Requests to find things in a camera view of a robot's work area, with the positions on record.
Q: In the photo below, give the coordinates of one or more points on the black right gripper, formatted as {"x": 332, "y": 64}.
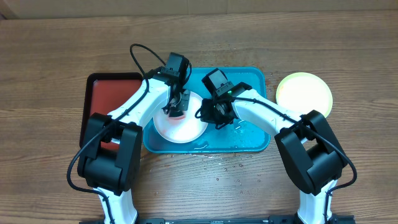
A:
{"x": 209, "y": 117}

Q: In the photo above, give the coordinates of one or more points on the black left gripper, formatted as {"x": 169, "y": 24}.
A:
{"x": 184, "y": 103}

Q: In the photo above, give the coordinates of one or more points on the white plate with red stain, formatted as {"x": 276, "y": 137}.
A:
{"x": 184, "y": 128}

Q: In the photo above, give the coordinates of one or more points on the yellow plate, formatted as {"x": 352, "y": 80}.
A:
{"x": 303, "y": 92}

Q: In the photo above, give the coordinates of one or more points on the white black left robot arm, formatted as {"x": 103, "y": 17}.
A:
{"x": 117, "y": 108}

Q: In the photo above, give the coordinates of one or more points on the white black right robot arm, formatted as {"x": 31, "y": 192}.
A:
{"x": 310, "y": 151}

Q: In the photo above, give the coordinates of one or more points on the teal plastic tray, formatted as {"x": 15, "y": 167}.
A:
{"x": 240, "y": 136}

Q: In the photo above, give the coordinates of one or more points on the black tray with red liquid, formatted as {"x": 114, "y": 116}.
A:
{"x": 106, "y": 92}

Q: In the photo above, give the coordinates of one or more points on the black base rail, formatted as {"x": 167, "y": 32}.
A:
{"x": 273, "y": 219}

